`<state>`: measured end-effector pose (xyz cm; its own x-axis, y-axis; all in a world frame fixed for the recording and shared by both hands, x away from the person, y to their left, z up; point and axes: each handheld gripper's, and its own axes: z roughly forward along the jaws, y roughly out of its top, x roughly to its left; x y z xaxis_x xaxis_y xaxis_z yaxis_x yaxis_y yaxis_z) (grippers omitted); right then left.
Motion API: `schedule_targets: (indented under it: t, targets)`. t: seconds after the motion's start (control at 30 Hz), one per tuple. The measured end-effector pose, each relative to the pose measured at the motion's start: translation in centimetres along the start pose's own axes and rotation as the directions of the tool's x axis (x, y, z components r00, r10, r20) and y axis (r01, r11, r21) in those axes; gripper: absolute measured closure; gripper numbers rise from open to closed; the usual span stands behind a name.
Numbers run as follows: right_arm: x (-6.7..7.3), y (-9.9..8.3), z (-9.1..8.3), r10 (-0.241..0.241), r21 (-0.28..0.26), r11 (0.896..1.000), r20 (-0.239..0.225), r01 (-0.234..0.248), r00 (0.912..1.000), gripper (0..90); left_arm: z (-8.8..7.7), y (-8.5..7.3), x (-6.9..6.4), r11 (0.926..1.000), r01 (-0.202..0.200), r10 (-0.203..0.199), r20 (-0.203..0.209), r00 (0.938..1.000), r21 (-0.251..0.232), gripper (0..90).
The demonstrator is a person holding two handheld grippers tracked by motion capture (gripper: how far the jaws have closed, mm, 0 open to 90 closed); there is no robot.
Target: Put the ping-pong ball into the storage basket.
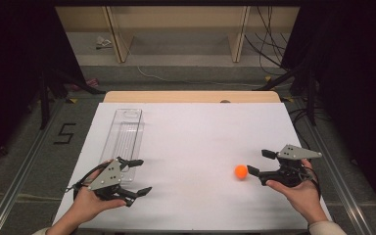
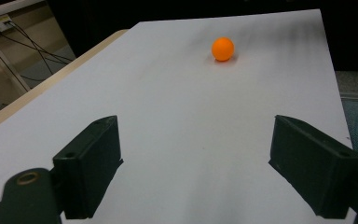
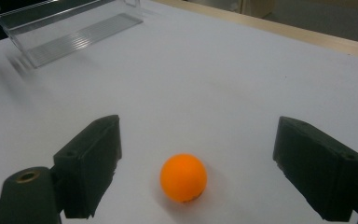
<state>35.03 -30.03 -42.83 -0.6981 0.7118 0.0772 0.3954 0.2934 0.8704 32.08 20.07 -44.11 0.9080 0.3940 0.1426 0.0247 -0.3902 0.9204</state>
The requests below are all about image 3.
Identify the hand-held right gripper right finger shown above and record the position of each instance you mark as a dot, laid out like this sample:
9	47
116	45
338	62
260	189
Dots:
317	168

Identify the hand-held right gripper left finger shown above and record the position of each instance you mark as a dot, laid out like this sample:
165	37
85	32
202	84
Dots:
87	161

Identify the wooden table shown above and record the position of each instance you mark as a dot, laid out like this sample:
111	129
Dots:
292	32

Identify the orange ball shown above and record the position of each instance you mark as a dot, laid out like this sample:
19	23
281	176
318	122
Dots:
183	178

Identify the clear plastic tray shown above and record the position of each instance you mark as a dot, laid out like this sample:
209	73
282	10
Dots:
74	37

